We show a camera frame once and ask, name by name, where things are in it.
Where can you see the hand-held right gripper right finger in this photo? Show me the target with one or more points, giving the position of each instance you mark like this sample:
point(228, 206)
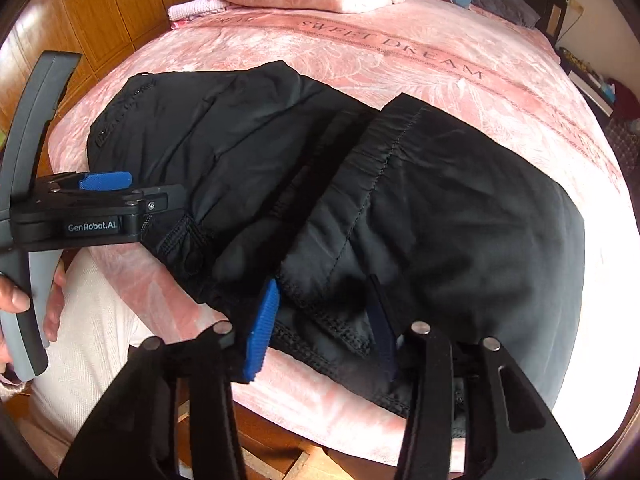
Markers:
point(384, 345)

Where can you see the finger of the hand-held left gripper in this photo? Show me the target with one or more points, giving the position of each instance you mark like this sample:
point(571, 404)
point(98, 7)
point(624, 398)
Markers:
point(106, 180)

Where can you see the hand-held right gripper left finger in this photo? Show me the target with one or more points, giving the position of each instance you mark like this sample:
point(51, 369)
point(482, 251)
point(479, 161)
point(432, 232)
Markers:
point(261, 325)

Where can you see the black pants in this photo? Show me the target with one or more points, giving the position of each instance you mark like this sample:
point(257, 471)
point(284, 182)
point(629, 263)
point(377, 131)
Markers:
point(350, 220)

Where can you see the person's left hand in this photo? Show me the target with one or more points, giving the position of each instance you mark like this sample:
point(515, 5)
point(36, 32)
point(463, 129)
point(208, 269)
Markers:
point(15, 300)

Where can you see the white mattress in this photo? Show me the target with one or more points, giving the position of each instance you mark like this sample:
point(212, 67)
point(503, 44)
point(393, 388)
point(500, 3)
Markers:
point(85, 350)

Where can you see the wooden wardrobe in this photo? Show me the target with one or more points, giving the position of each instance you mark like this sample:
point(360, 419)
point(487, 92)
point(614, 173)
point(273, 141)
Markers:
point(65, 20)

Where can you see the folded pink striped cloth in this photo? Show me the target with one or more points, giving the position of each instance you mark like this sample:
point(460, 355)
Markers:
point(196, 8)

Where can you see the pink printed bed blanket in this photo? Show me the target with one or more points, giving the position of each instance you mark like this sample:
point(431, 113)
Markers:
point(400, 60)

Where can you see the cluttered bedside table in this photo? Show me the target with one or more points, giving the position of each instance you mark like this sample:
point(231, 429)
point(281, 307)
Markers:
point(600, 95)

